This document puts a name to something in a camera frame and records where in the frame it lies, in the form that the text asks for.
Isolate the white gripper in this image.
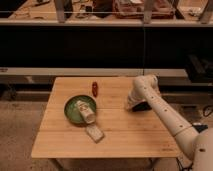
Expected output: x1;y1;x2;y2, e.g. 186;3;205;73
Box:
125;90;151;112

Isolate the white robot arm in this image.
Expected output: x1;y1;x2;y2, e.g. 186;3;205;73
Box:
125;75;213;171

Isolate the wooden table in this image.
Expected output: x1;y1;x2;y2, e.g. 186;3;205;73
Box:
31;77;180;158

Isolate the white cup on plate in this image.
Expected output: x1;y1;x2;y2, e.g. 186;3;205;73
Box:
75;100;96;124

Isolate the red chili pepper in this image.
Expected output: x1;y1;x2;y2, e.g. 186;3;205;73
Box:
92;82;98;97

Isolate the green round plate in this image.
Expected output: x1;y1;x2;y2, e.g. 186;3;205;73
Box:
64;95;96;125

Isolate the black box on right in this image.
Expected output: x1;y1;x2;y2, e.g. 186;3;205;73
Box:
185;55;213;83

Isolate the black cable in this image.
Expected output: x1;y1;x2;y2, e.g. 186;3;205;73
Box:
201;104;213;118

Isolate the grey shelf rail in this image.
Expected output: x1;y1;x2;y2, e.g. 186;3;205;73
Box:
0;19;213;28

